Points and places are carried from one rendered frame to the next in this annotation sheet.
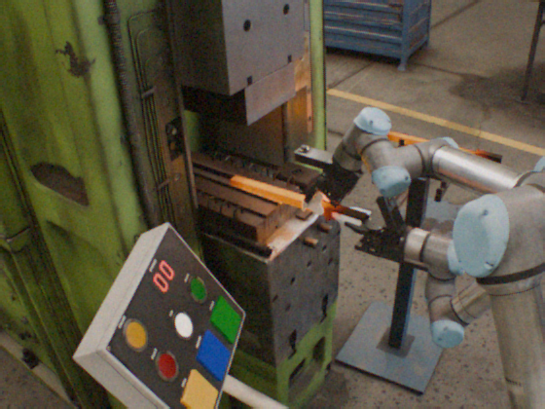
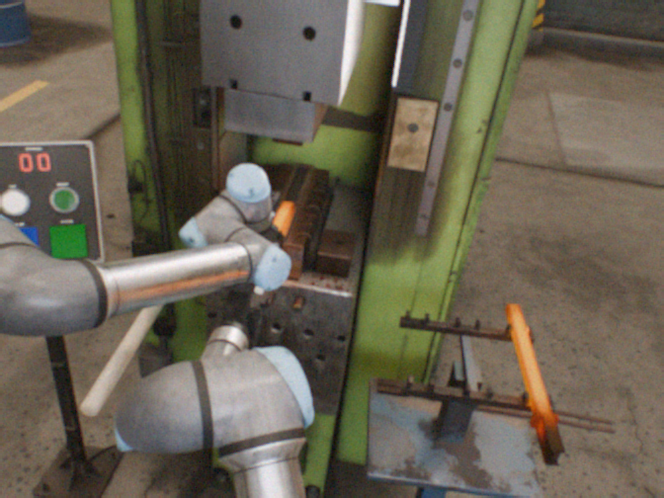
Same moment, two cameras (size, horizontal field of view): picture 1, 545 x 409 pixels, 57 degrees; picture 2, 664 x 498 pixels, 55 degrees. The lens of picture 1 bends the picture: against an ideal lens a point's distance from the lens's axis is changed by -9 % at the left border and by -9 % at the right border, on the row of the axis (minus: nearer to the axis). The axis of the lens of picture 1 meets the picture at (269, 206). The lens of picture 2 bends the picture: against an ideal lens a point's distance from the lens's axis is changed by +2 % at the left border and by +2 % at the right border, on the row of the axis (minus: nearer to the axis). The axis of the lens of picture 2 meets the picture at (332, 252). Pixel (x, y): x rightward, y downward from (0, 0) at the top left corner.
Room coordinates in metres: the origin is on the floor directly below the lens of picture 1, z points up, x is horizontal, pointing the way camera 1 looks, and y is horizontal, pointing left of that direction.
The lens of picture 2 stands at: (0.66, -1.19, 1.87)
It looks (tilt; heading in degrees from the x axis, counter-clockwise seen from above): 35 degrees down; 57
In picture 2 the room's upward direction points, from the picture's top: 7 degrees clockwise
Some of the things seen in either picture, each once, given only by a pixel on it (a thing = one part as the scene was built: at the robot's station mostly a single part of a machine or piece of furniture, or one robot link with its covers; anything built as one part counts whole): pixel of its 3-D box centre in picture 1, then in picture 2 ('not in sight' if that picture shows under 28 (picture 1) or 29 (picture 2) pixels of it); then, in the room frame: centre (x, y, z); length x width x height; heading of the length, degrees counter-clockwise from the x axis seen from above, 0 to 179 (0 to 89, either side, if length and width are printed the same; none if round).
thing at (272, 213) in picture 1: (219, 192); (282, 209); (1.34, 0.14, 0.96); 0.42 x 0.20 x 0.09; 52
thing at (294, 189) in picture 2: (223, 178); (290, 200); (1.36, 0.13, 0.99); 0.42 x 0.05 x 0.01; 52
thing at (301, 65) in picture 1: (298, 61); (411, 134); (1.54, -0.11, 1.27); 0.09 x 0.02 x 0.17; 142
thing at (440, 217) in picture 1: (414, 226); (448, 434); (1.50, -0.51, 0.65); 0.40 x 0.30 x 0.02; 147
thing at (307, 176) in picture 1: (296, 180); (336, 253); (1.39, -0.08, 0.95); 0.12 x 0.08 x 0.06; 52
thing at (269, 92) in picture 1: (205, 77); (289, 84); (1.34, 0.14, 1.32); 0.42 x 0.20 x 0.10; 52
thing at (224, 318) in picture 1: (224, 319); (69, 241); (0.78, 0.11, 1.01); 0.07 x 0.05 x 0.07; 167
